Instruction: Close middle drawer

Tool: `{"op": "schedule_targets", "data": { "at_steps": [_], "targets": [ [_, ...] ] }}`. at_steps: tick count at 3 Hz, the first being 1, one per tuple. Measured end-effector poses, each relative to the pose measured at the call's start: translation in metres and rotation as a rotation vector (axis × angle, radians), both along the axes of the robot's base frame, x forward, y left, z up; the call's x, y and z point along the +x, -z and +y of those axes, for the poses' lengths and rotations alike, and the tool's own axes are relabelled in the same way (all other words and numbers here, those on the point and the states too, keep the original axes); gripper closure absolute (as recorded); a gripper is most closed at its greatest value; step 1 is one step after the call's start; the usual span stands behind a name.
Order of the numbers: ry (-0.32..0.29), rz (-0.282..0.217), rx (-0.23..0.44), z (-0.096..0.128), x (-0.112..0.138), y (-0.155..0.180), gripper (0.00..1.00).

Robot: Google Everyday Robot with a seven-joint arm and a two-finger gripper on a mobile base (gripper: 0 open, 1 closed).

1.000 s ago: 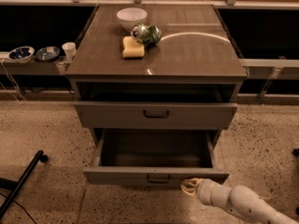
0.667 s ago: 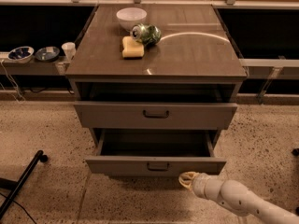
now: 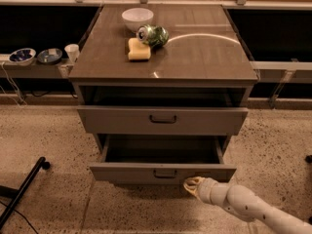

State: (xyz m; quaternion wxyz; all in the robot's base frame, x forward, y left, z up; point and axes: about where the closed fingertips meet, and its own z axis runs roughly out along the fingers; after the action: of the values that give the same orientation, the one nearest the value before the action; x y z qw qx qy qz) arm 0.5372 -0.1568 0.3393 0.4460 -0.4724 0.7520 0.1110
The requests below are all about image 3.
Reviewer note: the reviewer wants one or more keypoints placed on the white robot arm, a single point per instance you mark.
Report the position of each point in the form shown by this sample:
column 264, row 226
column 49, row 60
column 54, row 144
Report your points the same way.
column 241, row 202

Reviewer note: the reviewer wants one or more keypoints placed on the black chair leg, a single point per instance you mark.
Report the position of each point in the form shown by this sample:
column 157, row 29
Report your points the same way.
column 15, row 194

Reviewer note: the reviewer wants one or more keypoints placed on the blue patterned bowl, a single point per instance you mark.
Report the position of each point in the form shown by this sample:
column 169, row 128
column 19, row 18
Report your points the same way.
column 22, row 57

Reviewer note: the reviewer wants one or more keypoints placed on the blue grey bowl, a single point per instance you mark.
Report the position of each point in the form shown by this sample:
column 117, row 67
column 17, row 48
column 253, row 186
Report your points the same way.
column 50, row 56

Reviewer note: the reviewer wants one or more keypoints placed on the white paper cup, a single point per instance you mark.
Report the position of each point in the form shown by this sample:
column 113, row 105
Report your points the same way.
column 72, row 51

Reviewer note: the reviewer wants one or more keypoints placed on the white bowl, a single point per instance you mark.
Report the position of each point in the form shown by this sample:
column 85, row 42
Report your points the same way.
column 134, row 18

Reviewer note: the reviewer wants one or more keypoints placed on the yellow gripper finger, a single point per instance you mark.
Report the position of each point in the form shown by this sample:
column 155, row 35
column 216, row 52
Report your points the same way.
column 192, row 184

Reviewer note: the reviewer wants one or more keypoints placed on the grey drawer cabinet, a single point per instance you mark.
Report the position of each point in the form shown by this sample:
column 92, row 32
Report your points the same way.
column 202, row 65

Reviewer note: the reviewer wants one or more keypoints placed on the grey top drawer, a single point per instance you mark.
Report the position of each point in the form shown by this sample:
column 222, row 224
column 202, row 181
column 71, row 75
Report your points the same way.
column 180, row 121

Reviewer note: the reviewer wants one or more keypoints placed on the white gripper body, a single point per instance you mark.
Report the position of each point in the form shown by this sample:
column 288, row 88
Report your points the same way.
column 206, row 189

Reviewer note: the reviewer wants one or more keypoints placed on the yellow sponge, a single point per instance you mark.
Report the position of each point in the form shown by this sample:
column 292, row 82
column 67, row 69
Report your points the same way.
column 138, row 50

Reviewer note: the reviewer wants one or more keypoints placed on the grey drawer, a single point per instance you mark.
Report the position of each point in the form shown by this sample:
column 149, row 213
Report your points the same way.
column 130, row 159
column 180, row 121

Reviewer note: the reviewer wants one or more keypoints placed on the grey side shelf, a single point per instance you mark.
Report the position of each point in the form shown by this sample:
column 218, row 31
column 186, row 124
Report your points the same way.
column 35, row 70

